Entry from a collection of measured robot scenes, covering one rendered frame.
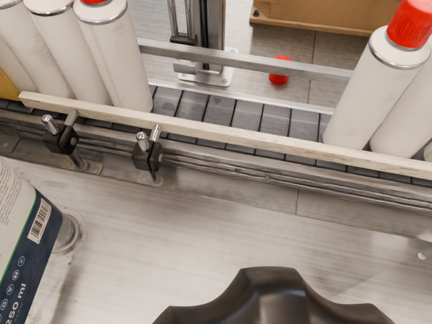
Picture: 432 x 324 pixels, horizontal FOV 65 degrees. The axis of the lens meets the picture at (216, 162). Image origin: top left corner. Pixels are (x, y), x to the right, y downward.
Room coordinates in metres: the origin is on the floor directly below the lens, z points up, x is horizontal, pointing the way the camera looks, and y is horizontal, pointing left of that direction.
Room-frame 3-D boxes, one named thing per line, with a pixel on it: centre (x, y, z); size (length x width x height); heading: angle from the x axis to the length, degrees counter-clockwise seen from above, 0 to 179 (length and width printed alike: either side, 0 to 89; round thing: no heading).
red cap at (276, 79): (0.39, -0.10, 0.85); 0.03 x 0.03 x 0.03
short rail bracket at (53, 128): (0.24, 0.18, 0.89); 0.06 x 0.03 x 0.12; 167
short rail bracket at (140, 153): (0.20, 0.08, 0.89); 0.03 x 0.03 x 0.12; 77
